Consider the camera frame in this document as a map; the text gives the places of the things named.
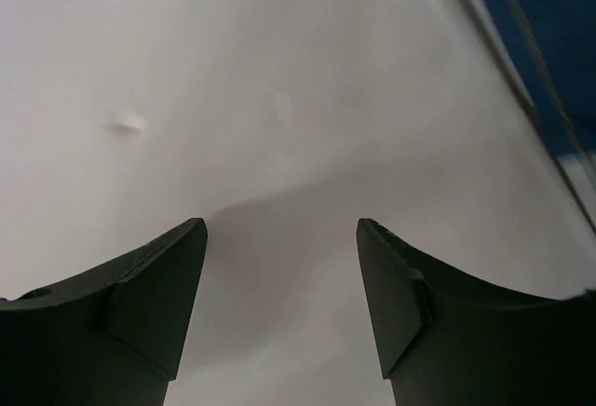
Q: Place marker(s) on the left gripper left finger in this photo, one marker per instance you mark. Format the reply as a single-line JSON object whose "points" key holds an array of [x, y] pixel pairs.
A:
{"points": [[112, 335]]}

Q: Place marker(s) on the navy blue trousers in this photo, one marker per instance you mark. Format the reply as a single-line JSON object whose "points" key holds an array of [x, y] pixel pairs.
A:
{"points": [[545, 49]]}

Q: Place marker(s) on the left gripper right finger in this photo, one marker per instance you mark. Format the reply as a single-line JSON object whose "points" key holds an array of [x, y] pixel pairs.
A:
{"points": [[444, 337]]}

